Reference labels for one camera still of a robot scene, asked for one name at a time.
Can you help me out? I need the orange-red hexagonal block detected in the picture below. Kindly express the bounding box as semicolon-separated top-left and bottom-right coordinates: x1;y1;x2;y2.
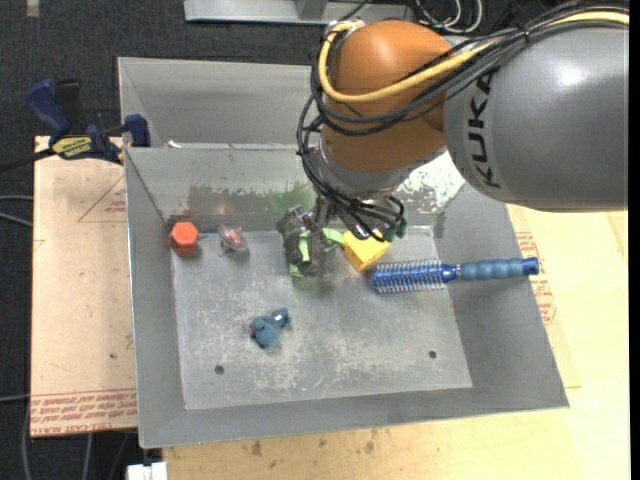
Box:
168;220;202;258

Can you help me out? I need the brown cardboard board, red print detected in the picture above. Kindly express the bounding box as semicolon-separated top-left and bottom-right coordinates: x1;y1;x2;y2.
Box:
29;135;584;439

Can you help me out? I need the blue hairbrush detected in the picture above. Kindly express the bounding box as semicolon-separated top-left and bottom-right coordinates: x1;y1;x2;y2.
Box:
371;256;541;295

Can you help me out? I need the yellow wedge block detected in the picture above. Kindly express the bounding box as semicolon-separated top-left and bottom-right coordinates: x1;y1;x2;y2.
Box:
341;229;394;274

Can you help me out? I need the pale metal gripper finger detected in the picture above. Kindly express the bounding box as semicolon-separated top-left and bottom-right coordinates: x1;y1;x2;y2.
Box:
302;245;329;279
281;237;302;269

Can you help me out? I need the teal toy animal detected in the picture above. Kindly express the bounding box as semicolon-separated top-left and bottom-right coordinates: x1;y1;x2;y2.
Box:
248;307;293;351

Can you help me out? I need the grey metal bin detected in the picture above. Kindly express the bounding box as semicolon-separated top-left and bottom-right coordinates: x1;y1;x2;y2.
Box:
117;56;570;449

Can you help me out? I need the light green flat piece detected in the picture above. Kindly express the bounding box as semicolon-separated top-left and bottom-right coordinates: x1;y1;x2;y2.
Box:
288;226;347;278

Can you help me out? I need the clear pink spinning top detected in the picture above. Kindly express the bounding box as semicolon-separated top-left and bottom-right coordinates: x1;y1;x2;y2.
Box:
216;223;250;258

